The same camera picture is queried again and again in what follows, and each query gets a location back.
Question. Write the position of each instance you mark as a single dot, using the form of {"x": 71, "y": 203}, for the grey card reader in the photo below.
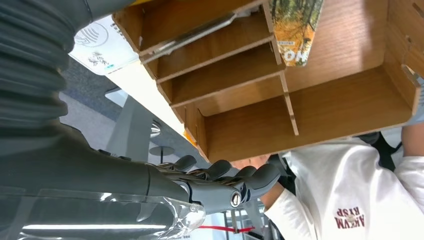
{"x": 102, "y": 49}

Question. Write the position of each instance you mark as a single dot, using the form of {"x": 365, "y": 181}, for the person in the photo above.
{"x": 348, "y": 185}

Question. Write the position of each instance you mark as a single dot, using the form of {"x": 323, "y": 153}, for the grey kiosk stand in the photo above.
{"x": 132, "y": 129}

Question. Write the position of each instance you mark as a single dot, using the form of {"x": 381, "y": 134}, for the red barrier belt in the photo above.
{"x": 225, "y": 229}

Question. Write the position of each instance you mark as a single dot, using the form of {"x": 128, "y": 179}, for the brown wooden organizer box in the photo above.
{"x": 331, "y": 99}

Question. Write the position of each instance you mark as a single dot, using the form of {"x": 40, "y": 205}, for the black stanchion post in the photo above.
{"x": 161, "y": 151}

